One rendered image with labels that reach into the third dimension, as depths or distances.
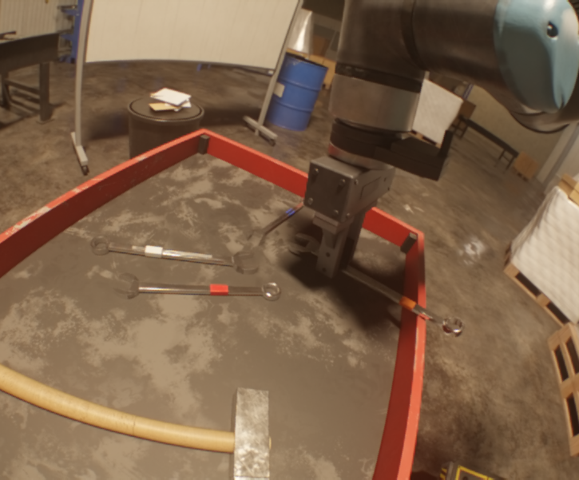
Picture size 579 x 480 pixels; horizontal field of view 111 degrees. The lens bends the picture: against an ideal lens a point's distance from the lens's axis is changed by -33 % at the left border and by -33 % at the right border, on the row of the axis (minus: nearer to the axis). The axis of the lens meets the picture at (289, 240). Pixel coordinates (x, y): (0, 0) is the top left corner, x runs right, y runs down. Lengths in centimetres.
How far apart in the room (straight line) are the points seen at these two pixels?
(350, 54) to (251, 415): 32
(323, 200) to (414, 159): 10
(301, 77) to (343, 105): 340
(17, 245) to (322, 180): 34
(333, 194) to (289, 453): 24
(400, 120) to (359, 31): 9
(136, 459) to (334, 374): 21
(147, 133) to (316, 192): 138
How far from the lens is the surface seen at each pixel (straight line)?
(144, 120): 158
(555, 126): 38
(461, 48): 23
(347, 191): 27
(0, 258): 38
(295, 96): 372
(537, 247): 346
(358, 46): 28
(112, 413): 25
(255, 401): 25
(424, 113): 727
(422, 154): 28
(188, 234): 40
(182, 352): 29
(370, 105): 28
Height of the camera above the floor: 117
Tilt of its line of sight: 37 degrees down
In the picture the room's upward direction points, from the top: 22 degrees clockwise
